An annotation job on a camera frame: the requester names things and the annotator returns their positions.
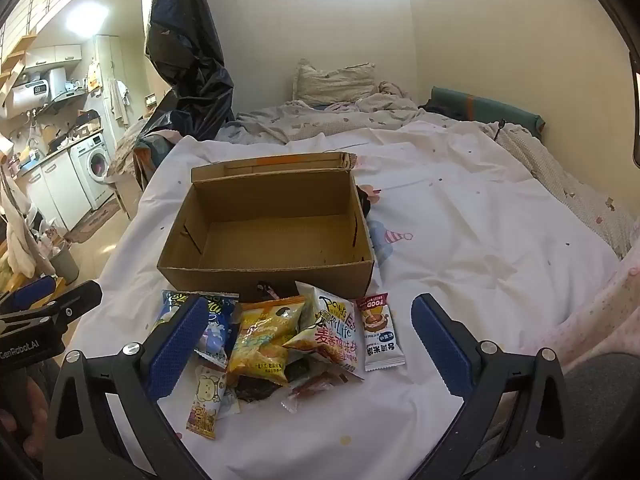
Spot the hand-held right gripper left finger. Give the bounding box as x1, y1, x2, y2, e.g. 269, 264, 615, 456
42, 295, 211, 480

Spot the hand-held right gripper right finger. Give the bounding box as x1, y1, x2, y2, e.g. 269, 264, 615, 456
411, 292, 596, 480

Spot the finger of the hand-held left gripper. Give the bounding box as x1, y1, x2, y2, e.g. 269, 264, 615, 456
30, 280, 103, 333
0, 275, 57, 318

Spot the blue white snack packet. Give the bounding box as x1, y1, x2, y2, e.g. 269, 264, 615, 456
155, 289, 240, 366

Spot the white red snack bar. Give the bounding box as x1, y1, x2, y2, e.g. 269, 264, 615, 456
356, 294, 407, 372

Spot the small cartoon candy packet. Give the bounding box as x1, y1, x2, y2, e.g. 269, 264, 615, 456
186, 364, 228, 441

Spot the yellow chip packet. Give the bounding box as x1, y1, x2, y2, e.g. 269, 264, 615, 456
227, 296, 307, 386

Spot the dark seaweed packet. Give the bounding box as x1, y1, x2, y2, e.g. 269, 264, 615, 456
235, 372, 282, 403

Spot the white cartoon chip packet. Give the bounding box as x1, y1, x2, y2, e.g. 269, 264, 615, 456
282, 281, 365, 376

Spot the clear red-print snack packet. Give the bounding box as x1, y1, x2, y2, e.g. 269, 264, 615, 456
280, 362, 366, 413

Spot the brown cardboard box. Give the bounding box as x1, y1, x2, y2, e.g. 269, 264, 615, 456
156, 151, 376, 303

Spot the person's left hand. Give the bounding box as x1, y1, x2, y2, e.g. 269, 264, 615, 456
0, 375, 53, 461

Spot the grey trash bin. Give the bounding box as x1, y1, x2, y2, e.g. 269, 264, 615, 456
47, 242, 81, 286

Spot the white hanging towel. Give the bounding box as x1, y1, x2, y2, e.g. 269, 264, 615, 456
0, 170, 38, 278

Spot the patterned floor mat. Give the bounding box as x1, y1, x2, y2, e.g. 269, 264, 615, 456
65, 205, 123, 243

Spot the white kitchen cabinet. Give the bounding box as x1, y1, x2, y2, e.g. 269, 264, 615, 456
22, 152, 93, 233

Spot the white washing machine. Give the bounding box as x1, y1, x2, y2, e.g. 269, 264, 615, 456
69, 132, 116, 211

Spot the pink blanket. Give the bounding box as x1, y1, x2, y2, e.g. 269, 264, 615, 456
520, 230, 640, 376

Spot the grey cloth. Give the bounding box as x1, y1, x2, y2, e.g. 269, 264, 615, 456
565, 352, 640, 480

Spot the white water heater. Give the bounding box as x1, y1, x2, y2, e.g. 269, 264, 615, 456
7, 67, 68, 113

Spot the beige knit blanket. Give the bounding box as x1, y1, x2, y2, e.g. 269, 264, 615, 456
492, 122, 638, 261

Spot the green cushion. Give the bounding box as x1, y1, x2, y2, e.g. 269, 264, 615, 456
419, 86, 546, 138

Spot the crumpled floral duvet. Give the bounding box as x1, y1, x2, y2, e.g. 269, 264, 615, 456
215, 80, 431, 143

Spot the black plastic bag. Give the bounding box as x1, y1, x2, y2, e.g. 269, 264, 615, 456
132, 0, 236, 196

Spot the beige crumpled pillow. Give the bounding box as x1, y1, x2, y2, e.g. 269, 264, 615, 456
292, 58, 377, 107

